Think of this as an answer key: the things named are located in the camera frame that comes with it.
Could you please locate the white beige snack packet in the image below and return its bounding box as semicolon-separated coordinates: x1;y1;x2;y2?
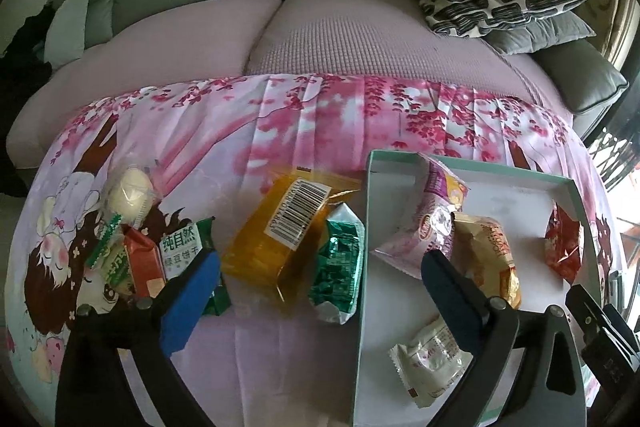
388;317;473;409

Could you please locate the yellow egg roll snack bag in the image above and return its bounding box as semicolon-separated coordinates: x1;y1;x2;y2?
450;212;522;309

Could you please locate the clear round pastry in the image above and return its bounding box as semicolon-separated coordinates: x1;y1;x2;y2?
102;156;160;228

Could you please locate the red snack packet in box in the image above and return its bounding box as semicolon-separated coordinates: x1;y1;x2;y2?
544;204;584;285

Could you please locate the red biscuit packet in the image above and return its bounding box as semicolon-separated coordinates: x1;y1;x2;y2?
124;228;166;298

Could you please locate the small green striped packet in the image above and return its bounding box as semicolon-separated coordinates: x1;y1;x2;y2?
86;213;134;297

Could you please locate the teal white cardboard box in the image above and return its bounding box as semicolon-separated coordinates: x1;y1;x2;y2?
349;148;604;427

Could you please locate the green biscuit packet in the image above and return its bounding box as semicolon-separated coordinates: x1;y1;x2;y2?
160;218;231;317

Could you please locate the orange translucent snack bag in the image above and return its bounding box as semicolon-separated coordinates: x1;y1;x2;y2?
221;167;361;307

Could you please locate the pink snack bag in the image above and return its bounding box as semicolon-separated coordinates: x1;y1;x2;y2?
370;153;469;280

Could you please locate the green white snack packet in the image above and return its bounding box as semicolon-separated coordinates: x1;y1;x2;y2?
308;202;366;325

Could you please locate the pink anime printed cloth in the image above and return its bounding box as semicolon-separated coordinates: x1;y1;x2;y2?
6;74;625;426

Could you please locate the grey cushion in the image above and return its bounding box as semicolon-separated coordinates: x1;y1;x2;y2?
484;11;596;55

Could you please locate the black clothing on sofa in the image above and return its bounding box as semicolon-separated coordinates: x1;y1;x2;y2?
1;3;55;197

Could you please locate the light grey pillow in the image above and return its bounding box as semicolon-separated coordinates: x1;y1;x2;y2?
43;0;89;70

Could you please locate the grey sofa with pink cover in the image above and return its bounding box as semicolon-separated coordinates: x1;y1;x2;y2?
6;0;623;169

